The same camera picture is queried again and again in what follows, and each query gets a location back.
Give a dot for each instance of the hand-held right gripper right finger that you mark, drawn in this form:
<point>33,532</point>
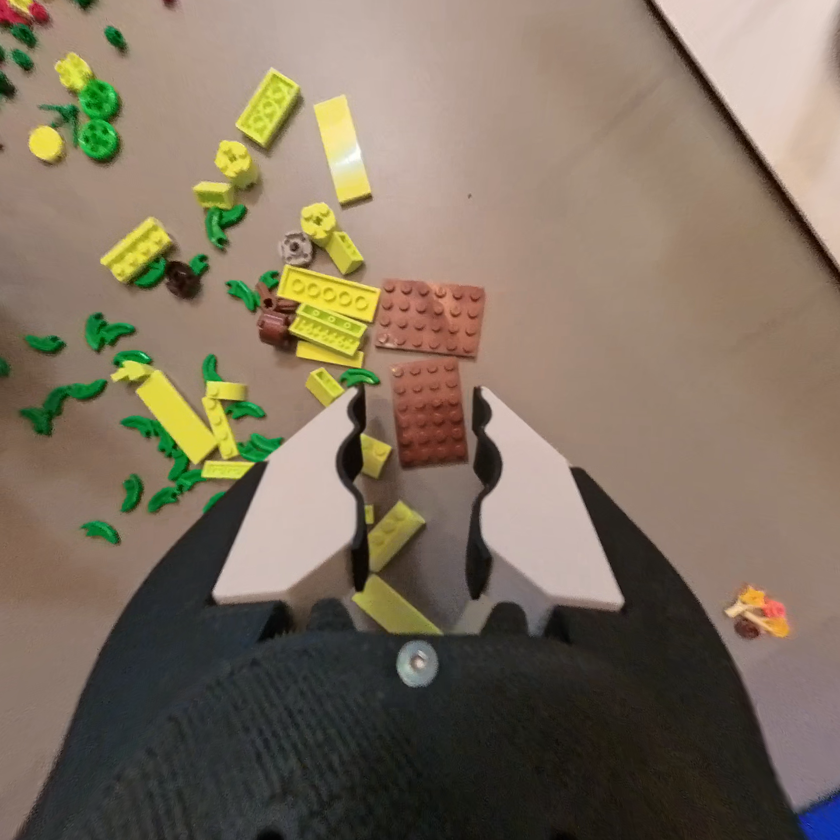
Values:
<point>544,525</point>

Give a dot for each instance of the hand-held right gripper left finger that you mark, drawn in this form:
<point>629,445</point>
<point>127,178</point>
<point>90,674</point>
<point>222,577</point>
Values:
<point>295,525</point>

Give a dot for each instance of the brown studded toy plate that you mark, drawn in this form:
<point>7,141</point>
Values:
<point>430,413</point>
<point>430,318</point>

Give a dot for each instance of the small brown brick cluster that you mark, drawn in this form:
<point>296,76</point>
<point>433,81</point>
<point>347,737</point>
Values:
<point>274,321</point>

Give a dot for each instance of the small yellow pink flower piece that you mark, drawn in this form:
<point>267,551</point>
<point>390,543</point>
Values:
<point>754,610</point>

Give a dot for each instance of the grey round toy piece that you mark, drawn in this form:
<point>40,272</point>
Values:
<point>295,248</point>

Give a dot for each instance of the scattered lime toy bricks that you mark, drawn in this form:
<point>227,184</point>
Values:
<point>341,151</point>

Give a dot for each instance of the blue box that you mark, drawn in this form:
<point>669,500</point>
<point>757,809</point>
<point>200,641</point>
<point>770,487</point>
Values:
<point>820,820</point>

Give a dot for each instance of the green round toy piece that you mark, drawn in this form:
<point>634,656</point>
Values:
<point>100,98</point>
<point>98,140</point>

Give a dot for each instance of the white tray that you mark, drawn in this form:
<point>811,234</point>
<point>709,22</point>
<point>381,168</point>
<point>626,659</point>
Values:
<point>774,79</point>

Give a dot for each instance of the scattered red yellow flower pieces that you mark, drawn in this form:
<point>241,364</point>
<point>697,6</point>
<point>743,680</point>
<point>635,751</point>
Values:
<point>38,13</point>

